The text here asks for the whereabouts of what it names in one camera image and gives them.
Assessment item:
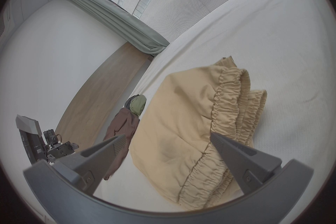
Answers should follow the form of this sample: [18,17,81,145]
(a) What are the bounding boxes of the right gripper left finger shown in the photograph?
[56,133,127,196]

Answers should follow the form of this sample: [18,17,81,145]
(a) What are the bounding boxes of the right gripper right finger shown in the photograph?
[211,132,283,196]

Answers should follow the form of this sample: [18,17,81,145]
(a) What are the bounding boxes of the tan shorts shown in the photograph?
[130,56,268,211]

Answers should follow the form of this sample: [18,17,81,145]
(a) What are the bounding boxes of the bed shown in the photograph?
[54,0,336,211]

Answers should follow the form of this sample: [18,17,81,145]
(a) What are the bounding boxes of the brown garment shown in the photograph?
[102,107,139,181]

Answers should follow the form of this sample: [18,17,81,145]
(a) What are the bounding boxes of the black garment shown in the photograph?
[124,97,137,110]

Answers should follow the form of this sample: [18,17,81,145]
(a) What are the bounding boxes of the olive green garment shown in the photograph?
[130,95,147,116]

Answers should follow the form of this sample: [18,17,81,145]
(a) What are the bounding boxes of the grey-green curtain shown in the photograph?
[61,0,170,55]

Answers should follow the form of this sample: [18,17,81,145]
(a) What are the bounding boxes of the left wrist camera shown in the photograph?
[43,130,59,145]

